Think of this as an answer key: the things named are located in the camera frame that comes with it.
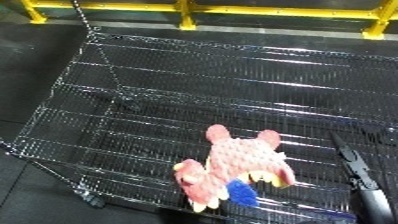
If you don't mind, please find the pink soft toy monster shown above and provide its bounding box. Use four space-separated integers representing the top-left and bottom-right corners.
170 123 299 214

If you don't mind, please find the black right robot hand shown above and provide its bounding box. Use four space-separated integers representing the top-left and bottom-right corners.
328 131 398 224

